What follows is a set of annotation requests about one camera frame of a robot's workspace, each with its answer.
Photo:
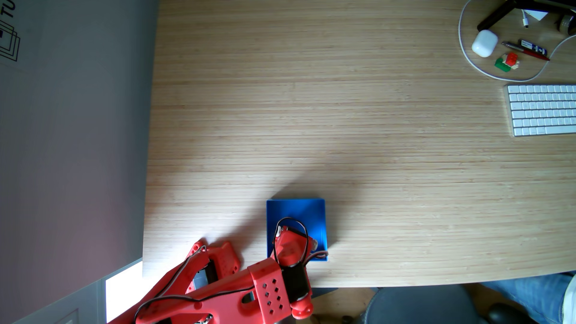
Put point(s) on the blue plastic bin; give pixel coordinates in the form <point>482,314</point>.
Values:
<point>297,211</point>

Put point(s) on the black office chair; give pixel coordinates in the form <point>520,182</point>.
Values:
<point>418,306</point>

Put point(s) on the white earbuds case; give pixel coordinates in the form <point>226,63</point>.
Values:
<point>484,43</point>

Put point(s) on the white keyboard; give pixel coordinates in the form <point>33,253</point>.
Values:
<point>542,110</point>

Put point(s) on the dark tape roll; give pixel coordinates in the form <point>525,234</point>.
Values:
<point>568,24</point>

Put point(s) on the blue denim jacket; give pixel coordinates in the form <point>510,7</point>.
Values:
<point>531,292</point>

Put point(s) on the small green lego brick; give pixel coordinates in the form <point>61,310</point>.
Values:
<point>501,65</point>

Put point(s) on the blue black usb stick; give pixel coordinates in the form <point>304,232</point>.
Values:
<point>533,47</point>

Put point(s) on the small red lego piece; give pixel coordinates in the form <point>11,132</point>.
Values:
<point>511,59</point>

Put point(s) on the white paper sheet with print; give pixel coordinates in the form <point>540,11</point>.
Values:
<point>9,40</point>

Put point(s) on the red pen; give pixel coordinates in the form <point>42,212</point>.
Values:
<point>526,51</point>

